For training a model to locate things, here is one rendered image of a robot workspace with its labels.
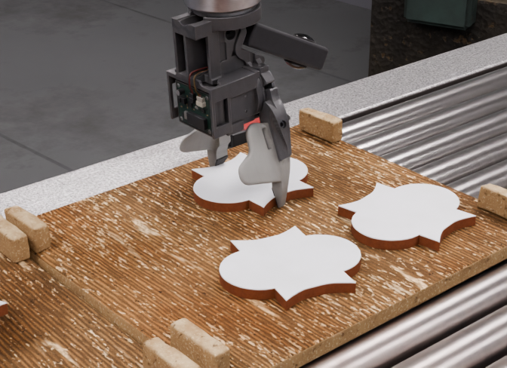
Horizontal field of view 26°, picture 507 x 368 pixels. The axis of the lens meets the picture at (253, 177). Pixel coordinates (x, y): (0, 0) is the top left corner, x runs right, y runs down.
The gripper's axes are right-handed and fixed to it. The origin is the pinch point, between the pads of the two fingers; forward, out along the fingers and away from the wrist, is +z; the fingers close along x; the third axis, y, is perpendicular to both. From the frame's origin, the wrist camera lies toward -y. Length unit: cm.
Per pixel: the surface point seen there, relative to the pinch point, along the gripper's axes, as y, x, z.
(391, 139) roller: -23.8, -2.0, 4.5
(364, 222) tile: -1.8, 14.8, -0.2
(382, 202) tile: -6.2, 12.9, 0.1
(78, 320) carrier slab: 27.8, 9.9, -1.1
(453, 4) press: -191, -131, 62
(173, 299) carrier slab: 19.6, 12.4, -0.6
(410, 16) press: -186, -144, 68
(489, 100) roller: -42.4, -2.1, 5.6
